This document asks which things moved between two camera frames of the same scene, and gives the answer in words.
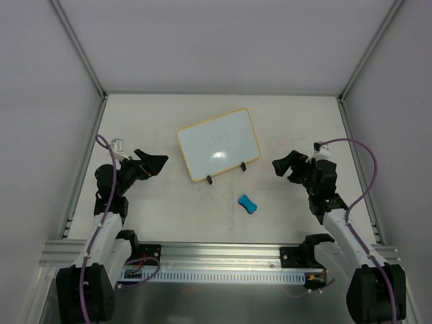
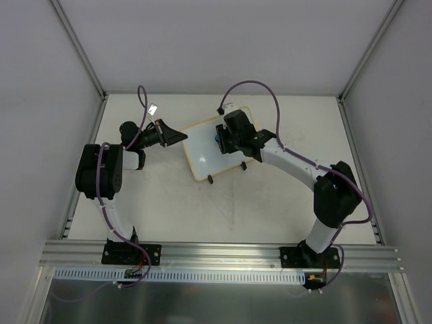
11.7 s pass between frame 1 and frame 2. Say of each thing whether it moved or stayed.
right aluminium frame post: stayed
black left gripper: moved
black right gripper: moved
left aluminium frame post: stayed
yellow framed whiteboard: stayed
